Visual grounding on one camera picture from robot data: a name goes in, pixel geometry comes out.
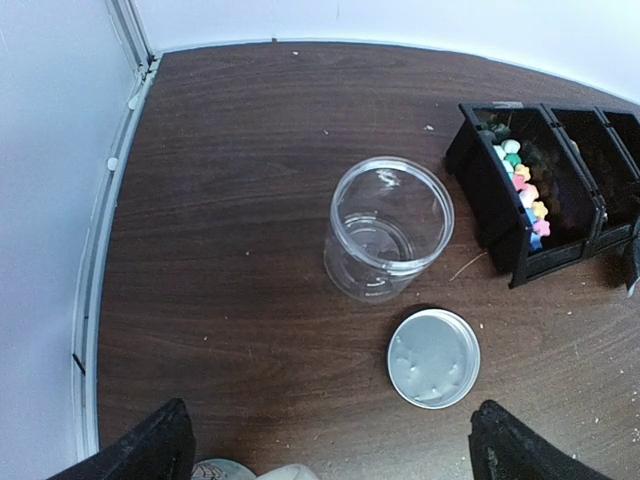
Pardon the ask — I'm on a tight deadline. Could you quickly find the white shoe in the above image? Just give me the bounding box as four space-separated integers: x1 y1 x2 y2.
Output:
191 458 318 480

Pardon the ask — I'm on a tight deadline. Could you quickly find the clear plastic jar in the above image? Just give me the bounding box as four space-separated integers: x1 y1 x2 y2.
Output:
324 156 455 303

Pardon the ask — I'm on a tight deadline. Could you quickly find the aluminium corner post left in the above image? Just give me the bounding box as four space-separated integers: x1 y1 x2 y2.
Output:
105 0 155 73

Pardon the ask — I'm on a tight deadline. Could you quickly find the silver metal scoop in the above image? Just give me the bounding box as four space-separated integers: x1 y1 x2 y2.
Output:
622 242 640 299

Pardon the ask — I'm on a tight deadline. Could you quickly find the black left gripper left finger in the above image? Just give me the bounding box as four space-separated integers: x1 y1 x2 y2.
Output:
54 398 196 479

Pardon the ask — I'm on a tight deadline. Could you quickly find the silver metal jar lid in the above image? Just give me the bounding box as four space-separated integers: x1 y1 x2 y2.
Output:
387 308 481 410

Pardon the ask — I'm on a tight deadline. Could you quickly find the black three-compartment candy tray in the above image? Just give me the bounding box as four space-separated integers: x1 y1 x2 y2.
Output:
445 102 639 287

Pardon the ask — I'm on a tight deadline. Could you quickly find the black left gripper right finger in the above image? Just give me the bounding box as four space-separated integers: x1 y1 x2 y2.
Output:
468 400 605 479

